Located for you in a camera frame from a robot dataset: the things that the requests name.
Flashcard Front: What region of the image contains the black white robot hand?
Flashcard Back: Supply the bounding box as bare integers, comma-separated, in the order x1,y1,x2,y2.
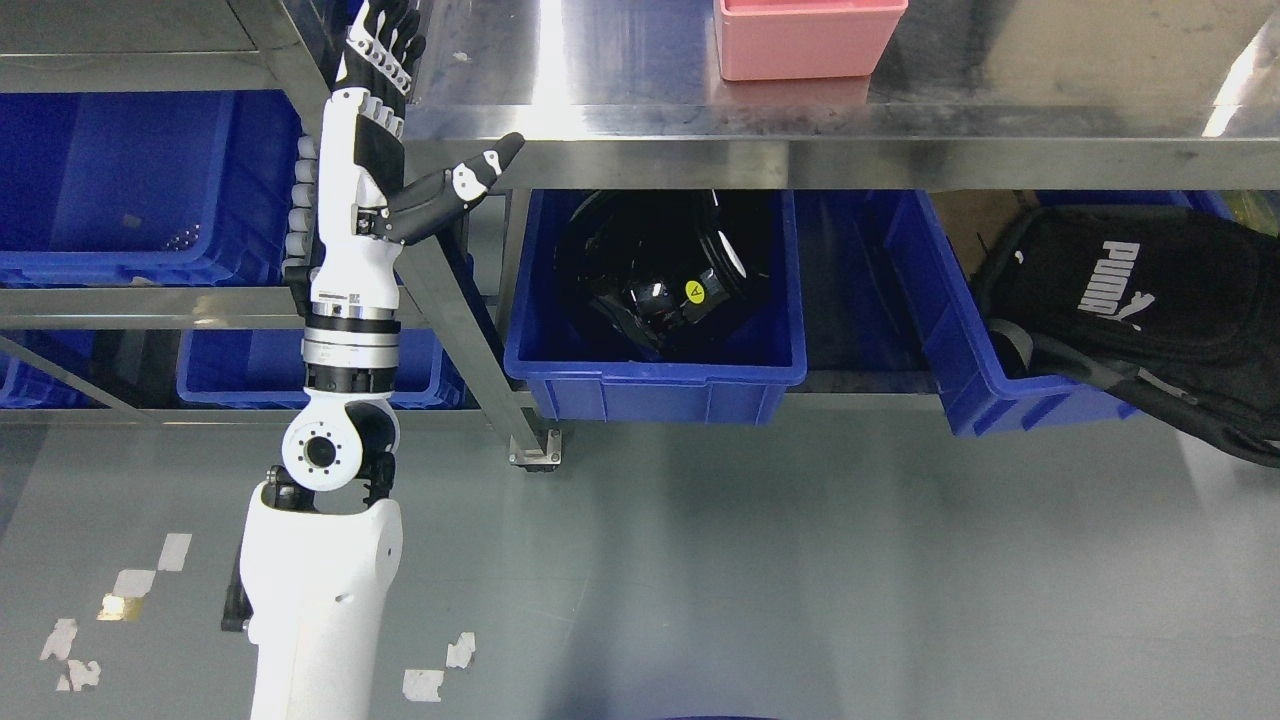
283,0,526,313

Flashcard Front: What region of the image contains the blue bin with bag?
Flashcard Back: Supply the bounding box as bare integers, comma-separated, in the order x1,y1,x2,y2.
884,190,1236,438

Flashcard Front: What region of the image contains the blue bin lower left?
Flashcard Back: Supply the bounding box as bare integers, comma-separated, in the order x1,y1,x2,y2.
175,328,466,410

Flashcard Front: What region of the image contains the black glossy helmet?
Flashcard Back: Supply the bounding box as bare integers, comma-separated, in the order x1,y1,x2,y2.
553,190,776,363

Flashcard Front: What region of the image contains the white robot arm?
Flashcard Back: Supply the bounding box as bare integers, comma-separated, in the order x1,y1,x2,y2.
238,291,403,719

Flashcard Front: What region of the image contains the blue bin with helmet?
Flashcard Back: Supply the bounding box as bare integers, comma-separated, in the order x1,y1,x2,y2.
504,190,808,427

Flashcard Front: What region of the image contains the blue bin far left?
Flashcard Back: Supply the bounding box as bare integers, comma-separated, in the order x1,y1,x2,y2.
1,331,96,410

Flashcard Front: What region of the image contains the black Puma bag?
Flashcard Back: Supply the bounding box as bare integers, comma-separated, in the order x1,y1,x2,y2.
972,204,1279,468

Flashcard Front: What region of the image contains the pink storage box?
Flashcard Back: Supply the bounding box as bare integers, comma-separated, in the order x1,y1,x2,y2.
713,1,909,82

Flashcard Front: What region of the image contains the blue bin upper left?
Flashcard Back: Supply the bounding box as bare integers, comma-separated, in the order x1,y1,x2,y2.
1,91,302,288

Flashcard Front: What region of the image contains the stainless steel shelf rack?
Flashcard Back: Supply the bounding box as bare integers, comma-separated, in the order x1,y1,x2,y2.
3,1,1277,470

